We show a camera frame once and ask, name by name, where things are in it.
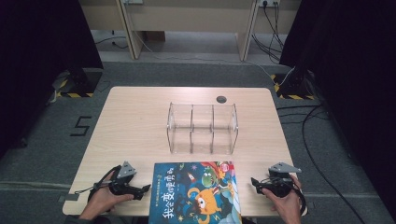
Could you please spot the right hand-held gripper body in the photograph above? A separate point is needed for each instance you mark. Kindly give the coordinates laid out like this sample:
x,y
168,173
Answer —
x,y
280,185

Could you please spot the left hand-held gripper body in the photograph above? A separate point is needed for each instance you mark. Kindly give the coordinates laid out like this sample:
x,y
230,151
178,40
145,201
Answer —
x,y
124,183

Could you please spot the blue cartoon picture book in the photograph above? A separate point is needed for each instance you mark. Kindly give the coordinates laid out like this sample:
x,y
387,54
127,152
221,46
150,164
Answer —
x,y
193,193

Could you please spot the clear acrylic book rack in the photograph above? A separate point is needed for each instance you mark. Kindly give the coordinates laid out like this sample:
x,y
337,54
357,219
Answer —
x,y
202,129

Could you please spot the person's right hand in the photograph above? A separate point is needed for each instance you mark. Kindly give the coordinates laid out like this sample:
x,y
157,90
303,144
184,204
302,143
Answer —
x,y
289,207

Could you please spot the person's left hand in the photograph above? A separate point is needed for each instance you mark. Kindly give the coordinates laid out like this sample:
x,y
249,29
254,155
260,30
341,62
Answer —
x,y
101,199

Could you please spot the grey floor tape piece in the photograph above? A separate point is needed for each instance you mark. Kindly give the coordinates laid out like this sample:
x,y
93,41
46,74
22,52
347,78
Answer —
x,y
70,197

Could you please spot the yellow black hazard tape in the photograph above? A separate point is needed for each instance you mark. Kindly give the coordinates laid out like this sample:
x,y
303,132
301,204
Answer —
x,y
295,97
74,95

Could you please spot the dark round table grommet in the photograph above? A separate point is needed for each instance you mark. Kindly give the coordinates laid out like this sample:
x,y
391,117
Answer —
x,y
221,99

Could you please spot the black stand base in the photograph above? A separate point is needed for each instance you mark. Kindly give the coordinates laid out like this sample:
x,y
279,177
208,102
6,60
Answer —
x,y
85,81
295,84

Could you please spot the black curtain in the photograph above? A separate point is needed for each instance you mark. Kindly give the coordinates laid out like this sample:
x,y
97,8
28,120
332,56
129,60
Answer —
x,y
351,77
40,62

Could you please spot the beige wooden desk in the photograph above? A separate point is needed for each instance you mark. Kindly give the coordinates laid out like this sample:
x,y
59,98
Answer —
x,y
193,14

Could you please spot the white wall socket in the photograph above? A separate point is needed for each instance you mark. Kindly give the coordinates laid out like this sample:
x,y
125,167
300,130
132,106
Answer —
x,y
269,3

